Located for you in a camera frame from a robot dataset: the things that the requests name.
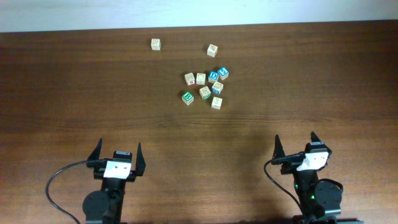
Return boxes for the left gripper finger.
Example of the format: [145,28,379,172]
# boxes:
[135,143,146,176]
[87,138,103,161]

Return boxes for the wooden letter I block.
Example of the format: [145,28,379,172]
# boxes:
[211,96,223,110]

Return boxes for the green letter B block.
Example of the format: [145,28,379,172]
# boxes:
[182,91,194,105]

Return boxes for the wooden block blue side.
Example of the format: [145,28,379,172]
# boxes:
[211,82,223,95]

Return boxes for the wooden block green side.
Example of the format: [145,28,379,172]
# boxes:
[199,86,211,100]

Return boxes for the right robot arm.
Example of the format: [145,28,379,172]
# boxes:
[271,132,343,223]

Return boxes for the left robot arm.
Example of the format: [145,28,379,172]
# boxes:
[82,140,146,224]

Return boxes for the blue number 5 block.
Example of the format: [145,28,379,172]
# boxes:
[218,67,229,80]

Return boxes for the wooden block red side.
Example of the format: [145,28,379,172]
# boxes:
[184,73,196,86]

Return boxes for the blue letter D block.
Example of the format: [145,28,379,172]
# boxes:
[208,71,219,83]

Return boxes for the wooden block plain drawing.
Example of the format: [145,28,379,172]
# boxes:
[196,73,206,85]

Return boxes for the plain wooden block far left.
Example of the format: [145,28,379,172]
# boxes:
[150,39,161,50]

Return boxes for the wooden block far right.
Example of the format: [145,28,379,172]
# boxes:
[206,44,218,57]

